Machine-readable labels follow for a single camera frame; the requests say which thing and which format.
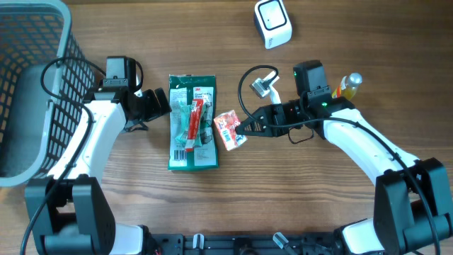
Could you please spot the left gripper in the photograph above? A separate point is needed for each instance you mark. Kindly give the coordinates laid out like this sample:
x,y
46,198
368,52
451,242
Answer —
x,y
153,108

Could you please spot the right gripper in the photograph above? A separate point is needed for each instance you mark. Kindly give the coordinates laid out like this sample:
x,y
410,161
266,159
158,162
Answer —
x,y
271,114

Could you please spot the green 3M gloves package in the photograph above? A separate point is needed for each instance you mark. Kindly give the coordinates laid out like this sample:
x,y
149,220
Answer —
x,y
185,88

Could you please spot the red snack stick wrapper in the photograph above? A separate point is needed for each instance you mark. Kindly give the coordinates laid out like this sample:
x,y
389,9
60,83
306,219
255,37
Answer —
x,y
194,123

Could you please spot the red tissue pack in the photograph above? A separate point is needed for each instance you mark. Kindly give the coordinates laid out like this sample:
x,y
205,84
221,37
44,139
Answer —
x,y
226,124

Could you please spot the yellow Vim dish soap bottle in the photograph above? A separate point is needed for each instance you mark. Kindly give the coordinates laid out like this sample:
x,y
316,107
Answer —
x,y
348,86

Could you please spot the mint green sachet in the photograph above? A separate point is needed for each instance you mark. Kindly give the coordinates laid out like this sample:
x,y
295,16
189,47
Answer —
x,y
182,136

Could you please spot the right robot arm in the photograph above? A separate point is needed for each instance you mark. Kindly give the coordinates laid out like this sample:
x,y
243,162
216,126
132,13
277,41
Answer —
x,y
412,197

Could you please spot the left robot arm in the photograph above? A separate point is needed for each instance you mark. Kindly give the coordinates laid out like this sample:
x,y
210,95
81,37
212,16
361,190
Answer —
x,y
68,211

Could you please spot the white barcode scanner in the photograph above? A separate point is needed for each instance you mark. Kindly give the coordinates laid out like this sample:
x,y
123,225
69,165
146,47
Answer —
x,y
272,23

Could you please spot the grey plastic mesh basket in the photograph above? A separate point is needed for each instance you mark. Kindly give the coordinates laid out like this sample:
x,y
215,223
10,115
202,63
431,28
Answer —
x,y
40,58

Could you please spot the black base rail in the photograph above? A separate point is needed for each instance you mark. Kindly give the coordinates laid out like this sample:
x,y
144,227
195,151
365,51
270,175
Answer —
x,y
244,244

